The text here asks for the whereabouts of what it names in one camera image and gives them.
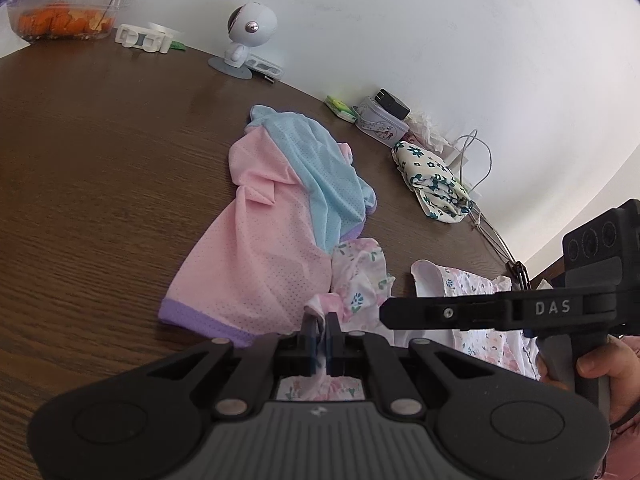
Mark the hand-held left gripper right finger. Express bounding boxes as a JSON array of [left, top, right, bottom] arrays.
[[325, 312, 496, 418]]

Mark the white looped cable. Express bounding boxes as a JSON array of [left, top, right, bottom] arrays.
[[452, 130, 494, 197]]

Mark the small white device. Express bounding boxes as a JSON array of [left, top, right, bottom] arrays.
[[245, 53, 286, 82]]

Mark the grey cable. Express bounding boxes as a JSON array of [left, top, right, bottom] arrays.
[[467, 207, 518, 263]]

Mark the pink and blue mesh shirt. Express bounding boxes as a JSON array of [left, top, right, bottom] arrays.
[[159, 105, 378, 348]]

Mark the crumpled white tissue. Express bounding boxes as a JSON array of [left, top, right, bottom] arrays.
[[406, 112, 447, 150]]

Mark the pink floral garment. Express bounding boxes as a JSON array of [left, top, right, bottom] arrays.
[[277, 237, 540, 403]]

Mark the black charger block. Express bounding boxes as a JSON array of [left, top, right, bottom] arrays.
[[375, 88, 411, 120]]

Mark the white cloth with green flowers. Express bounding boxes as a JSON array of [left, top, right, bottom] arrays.
[[391, 140, 476, 223]]

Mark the white robot figurine lamp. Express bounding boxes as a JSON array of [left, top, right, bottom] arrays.
[[208, 3, 277, 79]]

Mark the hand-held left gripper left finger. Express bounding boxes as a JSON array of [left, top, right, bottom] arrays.
[[145, 312, 322, 421]]

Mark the green packet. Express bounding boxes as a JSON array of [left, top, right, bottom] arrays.
[[325, 95, 357, 122]]

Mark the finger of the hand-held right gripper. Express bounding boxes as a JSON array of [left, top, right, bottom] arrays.
[[379, 292, 523, 332]]

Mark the clear plastic food container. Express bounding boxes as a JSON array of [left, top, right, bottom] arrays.
[[7, 0, 131, 43]]

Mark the grey patterned tin box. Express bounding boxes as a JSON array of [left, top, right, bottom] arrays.
[[352, 97, 411, 148]]

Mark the white plastic holder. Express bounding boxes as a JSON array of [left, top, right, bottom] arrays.
[[115, 22, 173, 55]]

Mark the person's pink clothing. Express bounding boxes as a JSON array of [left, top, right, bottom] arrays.
[[597, 427, 640, 480]]

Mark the person's right hand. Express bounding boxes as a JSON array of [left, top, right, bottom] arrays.
[[575, 336, 640, 430]]

